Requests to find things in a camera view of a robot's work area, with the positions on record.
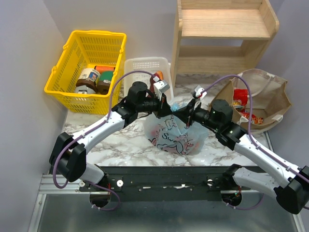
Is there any green brown-lid jar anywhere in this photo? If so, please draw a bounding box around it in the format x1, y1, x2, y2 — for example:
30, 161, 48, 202
97, 71, 113, 95

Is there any light blue plastic bag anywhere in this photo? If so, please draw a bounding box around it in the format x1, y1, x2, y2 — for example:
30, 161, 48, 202
143, 114, 209, 155

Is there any white plastic tray basket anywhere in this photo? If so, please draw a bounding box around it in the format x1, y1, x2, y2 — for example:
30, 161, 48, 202
123, 57, 174, 104

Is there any white brown-lid jar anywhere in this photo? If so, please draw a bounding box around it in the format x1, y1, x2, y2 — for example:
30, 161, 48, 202
76, 68, 100, 94

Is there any white small cup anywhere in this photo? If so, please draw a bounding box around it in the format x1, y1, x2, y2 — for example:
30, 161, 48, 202
74, 86, 88, 94

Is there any brown burlap tote bag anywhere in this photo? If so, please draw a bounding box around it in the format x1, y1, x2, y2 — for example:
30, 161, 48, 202
213, 69, 292, 133

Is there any wooden shelf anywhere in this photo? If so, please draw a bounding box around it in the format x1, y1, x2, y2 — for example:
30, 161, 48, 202
171, 0, 280, 81

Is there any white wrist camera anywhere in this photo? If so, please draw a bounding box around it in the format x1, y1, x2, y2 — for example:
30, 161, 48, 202
153, 76, 170, 97
192, 86, 207, 109

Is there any yellow plastic shopping basket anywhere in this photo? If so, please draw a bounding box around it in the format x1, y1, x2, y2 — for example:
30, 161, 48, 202
44, 30, 127, 115

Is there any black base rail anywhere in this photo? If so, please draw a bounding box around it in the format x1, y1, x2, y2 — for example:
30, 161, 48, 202
40, 165, 268, 203

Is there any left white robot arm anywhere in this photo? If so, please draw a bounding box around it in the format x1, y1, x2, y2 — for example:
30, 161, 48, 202
49, 81, 171, 184

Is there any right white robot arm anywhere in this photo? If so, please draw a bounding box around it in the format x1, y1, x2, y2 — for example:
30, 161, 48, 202
173, 100, 309, 214

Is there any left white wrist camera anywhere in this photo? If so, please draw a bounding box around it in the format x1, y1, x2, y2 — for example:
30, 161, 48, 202
153, 76, 170, 97

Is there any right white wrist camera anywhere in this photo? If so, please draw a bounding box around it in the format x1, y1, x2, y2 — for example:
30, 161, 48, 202
192, 86, 207, 109

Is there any red assorted candy bag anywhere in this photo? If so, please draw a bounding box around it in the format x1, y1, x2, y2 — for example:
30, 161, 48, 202
240, 111, 264, 125

